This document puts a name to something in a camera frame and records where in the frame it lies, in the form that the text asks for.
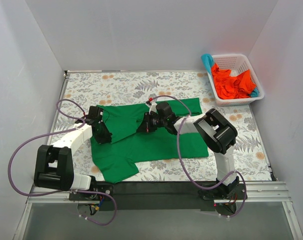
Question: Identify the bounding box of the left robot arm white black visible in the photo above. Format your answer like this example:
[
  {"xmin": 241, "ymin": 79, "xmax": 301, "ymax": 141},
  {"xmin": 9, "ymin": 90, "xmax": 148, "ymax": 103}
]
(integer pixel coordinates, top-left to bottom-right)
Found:
[{"xmin": 34, "ymin": 106, "xmax": 112, "ymax": 200}]

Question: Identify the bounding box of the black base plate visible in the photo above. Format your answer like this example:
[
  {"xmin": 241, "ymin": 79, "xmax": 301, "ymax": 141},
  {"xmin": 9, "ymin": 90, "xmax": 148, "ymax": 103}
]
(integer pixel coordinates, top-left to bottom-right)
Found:
[{"xmin": 68, "ymin": 180, "xmax": 249, "ymax": 213}]

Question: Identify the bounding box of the green t shirt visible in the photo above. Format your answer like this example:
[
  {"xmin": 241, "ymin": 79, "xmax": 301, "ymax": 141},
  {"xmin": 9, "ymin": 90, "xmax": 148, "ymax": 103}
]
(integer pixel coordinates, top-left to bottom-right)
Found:
[{"xmin": 90, "ymin": 98, "xmax": 209, "ymax": 184}]

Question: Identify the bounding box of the light blue t shirt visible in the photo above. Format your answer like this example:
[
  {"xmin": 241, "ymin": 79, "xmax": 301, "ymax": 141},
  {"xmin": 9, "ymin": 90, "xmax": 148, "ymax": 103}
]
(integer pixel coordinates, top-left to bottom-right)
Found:
[{"xmin": 201, "ymin": 53, "xmax": 215, "ymax": 76}]

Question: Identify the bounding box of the purple cable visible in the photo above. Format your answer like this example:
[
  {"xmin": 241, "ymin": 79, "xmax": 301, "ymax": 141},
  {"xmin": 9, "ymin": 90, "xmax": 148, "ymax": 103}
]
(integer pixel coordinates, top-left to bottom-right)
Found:
[
  {"xmin": 7, "ymin": 98, "xmax": 118, "ymax": 226},
  {"xmin": 147, "ymin": 94, "xmax": 248, "ymax": 219}
]

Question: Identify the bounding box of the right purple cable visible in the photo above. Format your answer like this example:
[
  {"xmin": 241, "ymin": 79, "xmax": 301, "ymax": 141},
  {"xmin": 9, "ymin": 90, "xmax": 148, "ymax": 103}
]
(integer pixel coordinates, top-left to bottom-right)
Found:
[{"xmin": 147, "ymin": 94, "xmax": 248, "ymax": 219}]

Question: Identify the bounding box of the white plastic basket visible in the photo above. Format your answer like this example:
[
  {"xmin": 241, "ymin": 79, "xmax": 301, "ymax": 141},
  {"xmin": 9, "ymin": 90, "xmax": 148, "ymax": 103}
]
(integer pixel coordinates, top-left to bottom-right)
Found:
[{"xmin": 201, "ymin": 53, "xmax": 265, "ymax": 106}]

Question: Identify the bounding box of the aluminium frame rail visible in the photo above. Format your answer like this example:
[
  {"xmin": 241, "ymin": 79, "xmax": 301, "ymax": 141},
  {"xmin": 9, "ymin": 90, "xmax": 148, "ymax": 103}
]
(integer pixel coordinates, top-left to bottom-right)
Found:
[{"xmin": 13, "ymin": 72, "xmax": 303, "ymax": 240}]

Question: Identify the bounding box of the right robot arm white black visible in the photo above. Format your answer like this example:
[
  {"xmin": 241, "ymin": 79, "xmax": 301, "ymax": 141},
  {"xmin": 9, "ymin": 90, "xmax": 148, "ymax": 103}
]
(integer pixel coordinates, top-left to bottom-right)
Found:
[{"xmin": 136, "ymin": 100, "xmax": 240, "ymax": 199}]

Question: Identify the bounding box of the orange t shirt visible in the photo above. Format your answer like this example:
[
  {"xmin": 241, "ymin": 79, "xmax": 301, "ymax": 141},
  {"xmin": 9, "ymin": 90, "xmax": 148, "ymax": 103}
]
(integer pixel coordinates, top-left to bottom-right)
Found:
[{"xmin": 211, "ymin": 63, "xmax": 257, "ymax": 100}]

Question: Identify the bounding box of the floral table mat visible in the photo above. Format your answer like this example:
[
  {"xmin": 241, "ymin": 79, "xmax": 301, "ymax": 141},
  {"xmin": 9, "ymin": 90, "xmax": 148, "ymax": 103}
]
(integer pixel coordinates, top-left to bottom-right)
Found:
[{"xmin": 59, "ymin": 71, "xmax": 272, "ymax": 181}]

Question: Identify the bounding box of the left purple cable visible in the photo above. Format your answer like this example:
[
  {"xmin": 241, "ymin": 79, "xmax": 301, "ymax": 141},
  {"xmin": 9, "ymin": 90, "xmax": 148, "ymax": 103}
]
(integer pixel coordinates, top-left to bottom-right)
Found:
[{"xmin": 7, "ymin": 98, "xmax": 118, "ymax": 226}]

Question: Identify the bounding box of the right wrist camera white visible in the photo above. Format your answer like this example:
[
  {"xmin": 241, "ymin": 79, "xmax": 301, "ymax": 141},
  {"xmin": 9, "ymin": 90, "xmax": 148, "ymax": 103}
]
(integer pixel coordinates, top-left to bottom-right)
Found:
[{"xmin": 145, "ymin": 97, "xmax": 157, "ymax": 115}]

